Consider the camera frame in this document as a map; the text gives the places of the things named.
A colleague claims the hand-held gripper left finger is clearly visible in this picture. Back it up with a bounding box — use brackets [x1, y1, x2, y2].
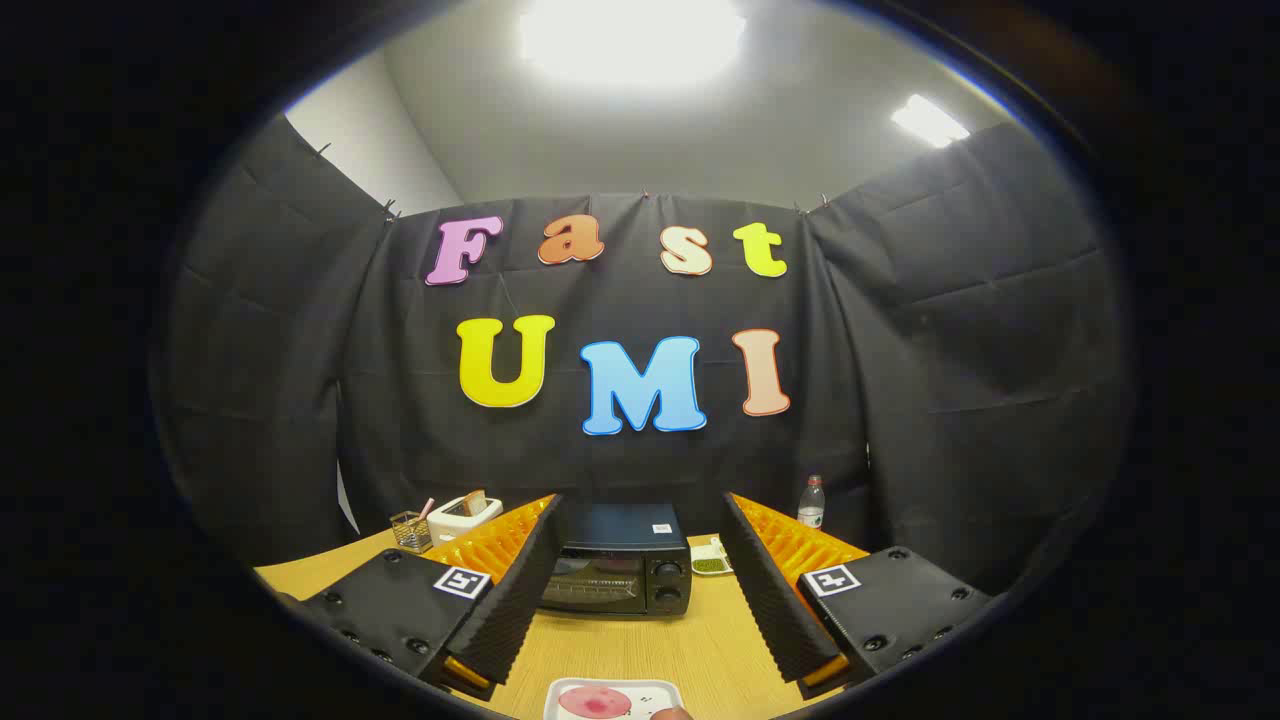
[275, 493, 568, 701]

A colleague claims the large ceiling light panel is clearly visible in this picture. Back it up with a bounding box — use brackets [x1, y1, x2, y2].
[518, 0, 749, 91]

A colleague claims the white pop-up toaster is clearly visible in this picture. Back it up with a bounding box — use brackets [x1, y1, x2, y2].
[427, 495, 504, 546]

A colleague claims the white rectangular plate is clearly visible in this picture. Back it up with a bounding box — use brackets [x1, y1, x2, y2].
[543, 678, 686, 720]

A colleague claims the wire mesh holder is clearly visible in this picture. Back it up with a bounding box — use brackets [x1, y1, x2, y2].
[390, 511, 433, 555]

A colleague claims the small ceiling light panel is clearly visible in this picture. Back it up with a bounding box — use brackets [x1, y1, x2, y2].
[890, 93, 971, 149]

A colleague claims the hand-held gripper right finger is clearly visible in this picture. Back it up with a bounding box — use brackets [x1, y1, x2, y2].
[719, 490, 996, 701]

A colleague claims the pink ham slice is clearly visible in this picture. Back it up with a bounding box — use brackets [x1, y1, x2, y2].
[558, 685, 633, 719]

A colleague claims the black toaster oven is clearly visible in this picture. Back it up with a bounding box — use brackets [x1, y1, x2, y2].
[540, 503, 693, 618]

